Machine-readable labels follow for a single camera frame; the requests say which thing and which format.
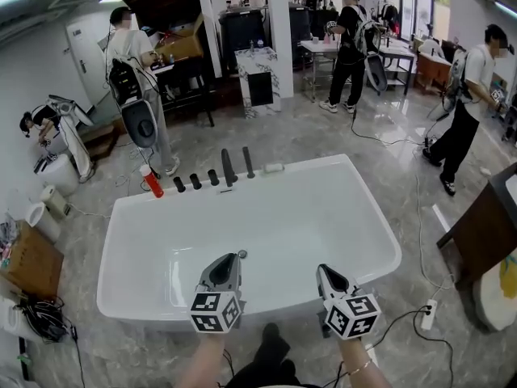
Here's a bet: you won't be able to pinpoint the brown wooden step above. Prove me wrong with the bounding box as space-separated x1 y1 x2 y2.
78 122 123 162

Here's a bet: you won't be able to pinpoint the white power strip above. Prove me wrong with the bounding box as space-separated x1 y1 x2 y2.
419 298 439 331

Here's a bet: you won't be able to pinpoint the paper towel rolls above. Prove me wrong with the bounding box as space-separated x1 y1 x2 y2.
25 201 62 243

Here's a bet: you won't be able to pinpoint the long white floor cable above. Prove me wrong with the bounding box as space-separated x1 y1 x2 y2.
412 173 456 291

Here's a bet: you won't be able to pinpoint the white pillar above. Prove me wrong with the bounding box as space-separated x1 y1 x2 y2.
264 0 295 101

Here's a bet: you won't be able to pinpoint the person's black trouser leg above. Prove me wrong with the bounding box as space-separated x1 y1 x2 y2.
225 323 303 388

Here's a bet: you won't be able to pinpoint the light wooden crate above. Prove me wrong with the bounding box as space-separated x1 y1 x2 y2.
154 13 205 61

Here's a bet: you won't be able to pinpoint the beige small appliance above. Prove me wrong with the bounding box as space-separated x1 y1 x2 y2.
39 183 70 221

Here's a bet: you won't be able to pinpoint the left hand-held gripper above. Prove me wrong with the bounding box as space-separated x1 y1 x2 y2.
190 252 243 334

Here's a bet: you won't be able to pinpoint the white bathtub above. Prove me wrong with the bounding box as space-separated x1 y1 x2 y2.
95 154 403 333

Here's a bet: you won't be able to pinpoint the long black floor cable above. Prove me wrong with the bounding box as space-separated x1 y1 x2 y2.
349 110 426 148

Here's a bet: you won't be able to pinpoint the black power cable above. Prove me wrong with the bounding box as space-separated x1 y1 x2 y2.
364 304 456 388

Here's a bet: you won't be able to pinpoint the dark wooden cabinet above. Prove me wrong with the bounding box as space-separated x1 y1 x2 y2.
435 162 517 291

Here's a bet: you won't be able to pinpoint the white and yellow ceramic fixture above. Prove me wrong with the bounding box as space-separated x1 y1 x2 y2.
472 250 517 331

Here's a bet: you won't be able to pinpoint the person's left forearm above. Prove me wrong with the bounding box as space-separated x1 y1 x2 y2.
175 331 232 388

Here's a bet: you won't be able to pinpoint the white door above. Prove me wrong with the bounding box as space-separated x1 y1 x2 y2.
65 15 111 111

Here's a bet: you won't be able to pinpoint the white round toilet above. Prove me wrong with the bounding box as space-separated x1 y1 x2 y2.
34 153 81 197

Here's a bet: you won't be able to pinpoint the black bin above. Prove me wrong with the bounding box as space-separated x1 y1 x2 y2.
288 5 313 71
219 9 268 73

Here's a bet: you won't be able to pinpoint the light wooden cabinet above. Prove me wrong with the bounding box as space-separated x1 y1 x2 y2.
415 49 453 93

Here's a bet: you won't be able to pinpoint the person's right forearm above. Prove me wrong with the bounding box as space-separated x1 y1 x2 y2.
337 335 393 388

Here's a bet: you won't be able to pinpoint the black table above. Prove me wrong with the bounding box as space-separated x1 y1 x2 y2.
150 56 216 129

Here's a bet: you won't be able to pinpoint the thin gold bracelet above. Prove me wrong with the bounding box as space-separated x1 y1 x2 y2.
348 359 373 376

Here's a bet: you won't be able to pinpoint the white metal table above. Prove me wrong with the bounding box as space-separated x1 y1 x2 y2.
300 37 417 103

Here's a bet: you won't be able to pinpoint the marble patterned cabinet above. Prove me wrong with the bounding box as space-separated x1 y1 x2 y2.
235 45 283 120

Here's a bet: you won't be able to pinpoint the bundle of black cables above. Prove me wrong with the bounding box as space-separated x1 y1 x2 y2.
14 294 78 344

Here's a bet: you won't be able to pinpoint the brown cardboard box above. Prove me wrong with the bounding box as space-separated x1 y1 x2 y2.
0 219 65 299

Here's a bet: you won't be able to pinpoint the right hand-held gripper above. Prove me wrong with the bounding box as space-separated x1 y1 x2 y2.
317 263 382 342

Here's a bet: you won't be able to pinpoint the red bottle with white cap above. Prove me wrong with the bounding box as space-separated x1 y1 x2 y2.
139 163 166 199

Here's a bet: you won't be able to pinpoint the white oval hanging pack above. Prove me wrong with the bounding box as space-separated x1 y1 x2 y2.
364 52 389 96
120 98 158 150

